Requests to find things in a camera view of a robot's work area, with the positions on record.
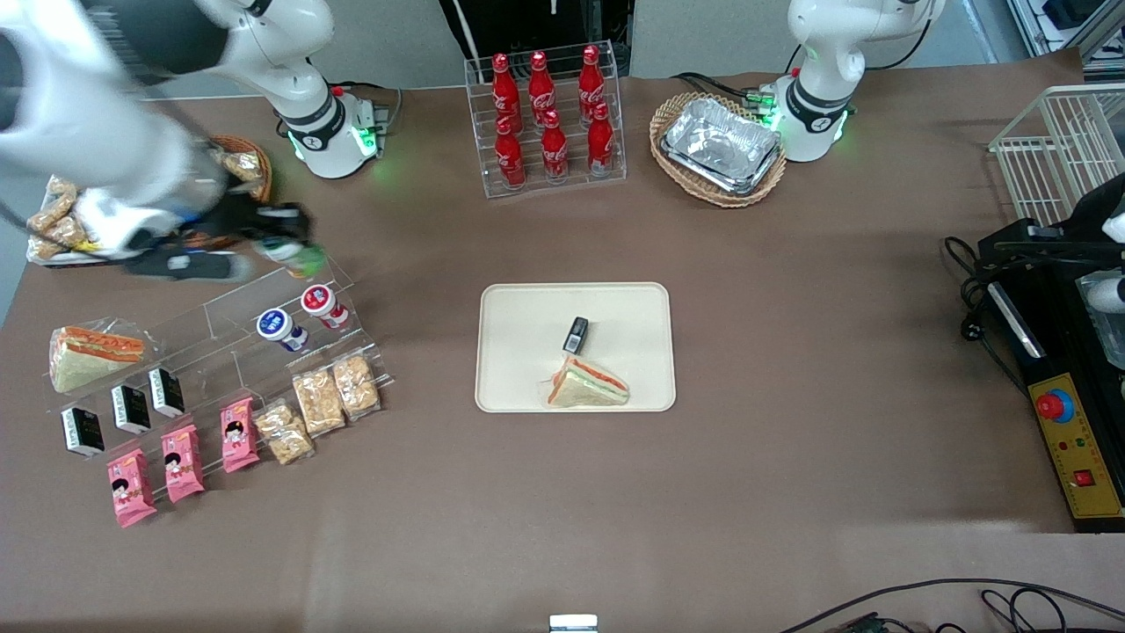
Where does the red emergency stop button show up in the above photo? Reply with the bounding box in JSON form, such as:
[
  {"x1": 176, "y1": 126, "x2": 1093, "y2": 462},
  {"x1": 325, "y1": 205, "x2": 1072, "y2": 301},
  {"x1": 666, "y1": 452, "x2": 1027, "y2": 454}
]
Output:
[{"x1": 1034, "y1": 388, "x2": 1075, "y2": 423}]

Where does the red cola bottle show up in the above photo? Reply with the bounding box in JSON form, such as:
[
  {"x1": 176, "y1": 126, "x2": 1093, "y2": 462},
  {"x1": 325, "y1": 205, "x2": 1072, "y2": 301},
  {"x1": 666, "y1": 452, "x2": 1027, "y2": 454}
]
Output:
[
  {"x1": 540, "y1": 109, "x2": 570, "y2": 185},
  {"x1": 586, "y1": 103, "x2": 616, "y2": 178},
  {"x1": 490, "y1": 54, "x2": 523, "y2": 133},
  {"x1": 527, "y1": 51, "x2": 558, "y2": 126},
  {"x1": 494, "y1": 118, "x2": 527, "y2": 191},
  {"x1": 577, "y1": 45, "x2": 608, "y2": 120}
]

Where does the aluminium foil tray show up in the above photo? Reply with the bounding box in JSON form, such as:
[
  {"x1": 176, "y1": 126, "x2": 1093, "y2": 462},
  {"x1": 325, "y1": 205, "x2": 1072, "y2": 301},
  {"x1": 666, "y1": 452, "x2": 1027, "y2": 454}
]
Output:
[{"x1": 661, "y1": 97, "x2": 784, "y2": 196}]

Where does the blue cap gum bottle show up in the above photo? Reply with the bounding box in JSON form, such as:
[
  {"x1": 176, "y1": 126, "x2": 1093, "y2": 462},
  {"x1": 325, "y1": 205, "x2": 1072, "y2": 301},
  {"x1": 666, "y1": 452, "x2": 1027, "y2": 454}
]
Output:
[{"x1": 256, "y1": 308, "x2": 310, "y2": 354}]

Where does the clear acrylic tiered shelf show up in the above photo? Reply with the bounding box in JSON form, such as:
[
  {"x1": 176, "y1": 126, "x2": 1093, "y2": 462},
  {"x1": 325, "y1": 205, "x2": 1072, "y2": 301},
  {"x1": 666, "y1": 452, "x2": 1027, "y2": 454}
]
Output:
[{"x1": 48, "y1": 249, "x2": 393, "y2": 493}]

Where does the cream plastic tray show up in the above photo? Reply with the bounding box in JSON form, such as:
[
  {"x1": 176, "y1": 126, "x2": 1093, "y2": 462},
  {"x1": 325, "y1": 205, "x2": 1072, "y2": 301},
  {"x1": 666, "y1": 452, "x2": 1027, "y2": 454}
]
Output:
[{"x1": 475, "y1": 282, "x2": 677, "y2": 413}]

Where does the red cap gum bottle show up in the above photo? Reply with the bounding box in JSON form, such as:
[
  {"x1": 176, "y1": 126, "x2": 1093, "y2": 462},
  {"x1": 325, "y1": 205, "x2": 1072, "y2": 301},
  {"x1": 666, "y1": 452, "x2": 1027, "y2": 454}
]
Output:
[{"x1": 301, "y1": 283, "x2": 352, "y2": 332}]

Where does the grey metal frame shelf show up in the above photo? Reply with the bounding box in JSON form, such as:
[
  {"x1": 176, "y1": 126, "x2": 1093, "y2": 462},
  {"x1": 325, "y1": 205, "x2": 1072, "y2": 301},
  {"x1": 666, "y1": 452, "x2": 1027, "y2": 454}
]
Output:
[{"x1": 1006, "y1": 0, "x2": 1125, "y2": 82}]

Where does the pink snack packet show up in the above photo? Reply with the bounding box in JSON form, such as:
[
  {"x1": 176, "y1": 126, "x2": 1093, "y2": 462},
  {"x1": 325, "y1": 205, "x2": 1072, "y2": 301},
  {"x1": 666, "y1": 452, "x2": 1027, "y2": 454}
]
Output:
[
  {"x1": 160, "y1": 424, "x2": 207, "y2": 505},
  {"x1": 106, "y1": 448, "x2": 159, "y2": 529},
  {"x1": 220, "y1": 397, "x2": 263, "y2": 475}
]

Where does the brown wicker basket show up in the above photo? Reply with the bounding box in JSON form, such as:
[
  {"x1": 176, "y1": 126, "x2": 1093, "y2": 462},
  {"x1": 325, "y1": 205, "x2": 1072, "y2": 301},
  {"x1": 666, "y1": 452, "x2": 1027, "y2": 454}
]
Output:
[
  {"x1": 207, "y1": 134, "x2": 274, "y2": 251},
  {"x1": 650, "y1": 92, "x2": 788, "y2": 209}
]

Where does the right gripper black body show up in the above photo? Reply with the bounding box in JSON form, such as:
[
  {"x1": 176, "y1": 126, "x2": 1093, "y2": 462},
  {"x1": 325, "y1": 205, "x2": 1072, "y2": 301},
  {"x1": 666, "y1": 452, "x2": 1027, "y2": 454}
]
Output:
[{"x1": 189, "y1": 195, "x2": 266, "y2": 254}]

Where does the green gum bottle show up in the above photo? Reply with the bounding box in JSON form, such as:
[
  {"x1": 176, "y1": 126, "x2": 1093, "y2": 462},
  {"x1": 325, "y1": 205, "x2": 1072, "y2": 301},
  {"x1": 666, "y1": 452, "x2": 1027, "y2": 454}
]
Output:
[{"x1": 255, "y1": 237, "x2": 329, "y2": 274}]

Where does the person in black clothes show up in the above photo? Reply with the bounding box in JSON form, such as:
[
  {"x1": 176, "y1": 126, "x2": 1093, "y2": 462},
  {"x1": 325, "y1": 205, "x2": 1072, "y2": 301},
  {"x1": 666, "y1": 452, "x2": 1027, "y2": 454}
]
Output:
[{"x1": 438, "y1": 0, "x2": 635, "y2": 78}]

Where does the clear acrylic bottle rack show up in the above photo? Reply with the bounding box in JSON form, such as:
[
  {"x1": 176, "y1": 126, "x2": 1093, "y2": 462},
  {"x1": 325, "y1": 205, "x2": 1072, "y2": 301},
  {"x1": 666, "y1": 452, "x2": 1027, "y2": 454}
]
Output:
[{"x1": 464, "y1": 41, "x2": 628, "y2": 200}]

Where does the white wire basket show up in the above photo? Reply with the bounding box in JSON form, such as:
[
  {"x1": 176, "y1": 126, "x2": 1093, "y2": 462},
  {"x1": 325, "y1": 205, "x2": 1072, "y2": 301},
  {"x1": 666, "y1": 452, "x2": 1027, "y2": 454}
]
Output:
[{"x1": 989, "y1": 84, "x2": 1125, "y2": 229}]

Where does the clear plastic container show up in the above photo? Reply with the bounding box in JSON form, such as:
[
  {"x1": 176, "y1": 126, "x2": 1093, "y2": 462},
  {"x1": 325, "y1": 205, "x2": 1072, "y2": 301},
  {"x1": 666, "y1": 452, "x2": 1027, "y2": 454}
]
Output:
[{"x1": 1076, "y1": 271, "x2": 1125, "y2": 370}]

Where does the peanut brittle packet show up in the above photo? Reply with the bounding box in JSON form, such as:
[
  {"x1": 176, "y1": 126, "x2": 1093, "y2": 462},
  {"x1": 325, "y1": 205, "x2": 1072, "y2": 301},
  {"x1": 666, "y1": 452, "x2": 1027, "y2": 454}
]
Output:
[
  {"x1": 332, "y1": 353, "x2": 382, "y2": 421},
  {"x1": 255, "y1": 400, "x2": 316, "y2": 467},
  {"x1": 292, "y1": 369, "x2": 348, "y2": 439}
]

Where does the clear snack packet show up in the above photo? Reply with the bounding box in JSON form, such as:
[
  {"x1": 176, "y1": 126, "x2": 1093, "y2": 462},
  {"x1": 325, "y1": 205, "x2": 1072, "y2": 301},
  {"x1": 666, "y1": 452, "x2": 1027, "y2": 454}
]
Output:
[
  {"x1": 26, "y1": 211, "x2": 91, "y2": 252},
  {"x1": 40, "y1": 176, "x2": 82, "y2": 221},
  {"x1": 215, "y1": 149, "x2": 265, "y2": 200}
]

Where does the black sealing machine yellow panel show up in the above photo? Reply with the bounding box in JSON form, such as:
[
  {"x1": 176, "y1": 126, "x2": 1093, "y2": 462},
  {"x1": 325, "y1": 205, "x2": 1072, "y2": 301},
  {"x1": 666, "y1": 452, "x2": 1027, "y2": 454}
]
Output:
[{"x1": 977, "y1": 171, "x2": 1125, "y2": 535}]

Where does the silver machine handle bar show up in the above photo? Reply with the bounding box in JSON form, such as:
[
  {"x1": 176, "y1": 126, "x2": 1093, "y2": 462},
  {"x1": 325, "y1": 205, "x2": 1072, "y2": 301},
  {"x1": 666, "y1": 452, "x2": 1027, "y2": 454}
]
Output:
[{"x1": 986, "y1": 281, "x2": 1048, "y2": 360}]

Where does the wrapped triangle sandwich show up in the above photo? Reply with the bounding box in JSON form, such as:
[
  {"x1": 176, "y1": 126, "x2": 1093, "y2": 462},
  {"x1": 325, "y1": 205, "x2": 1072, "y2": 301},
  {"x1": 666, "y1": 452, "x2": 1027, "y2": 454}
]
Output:
[
  {"x1": 545, "y1": 354, "x2": 632, "y2": 410},
  {"x1": 48, "y1": 325, "x2": 149, "y2": 395}
]

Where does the black power cable with plug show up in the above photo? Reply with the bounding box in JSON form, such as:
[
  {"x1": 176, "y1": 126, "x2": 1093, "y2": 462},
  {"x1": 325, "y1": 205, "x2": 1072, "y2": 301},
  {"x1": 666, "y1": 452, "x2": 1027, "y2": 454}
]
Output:
[{"x1": 943, "y1": 235, "x2": 1031, "y2": 389}]

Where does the black floor cable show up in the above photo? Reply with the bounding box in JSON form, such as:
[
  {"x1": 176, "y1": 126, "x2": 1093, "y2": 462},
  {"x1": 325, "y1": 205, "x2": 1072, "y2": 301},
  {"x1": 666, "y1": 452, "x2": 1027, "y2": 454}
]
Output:
[
  {"x1": 980, "y1": 587, "x2": 1125, "y2": 633},
  {"x1": 778, "y1": 577, "x2": 1125, "y2": 633}
]

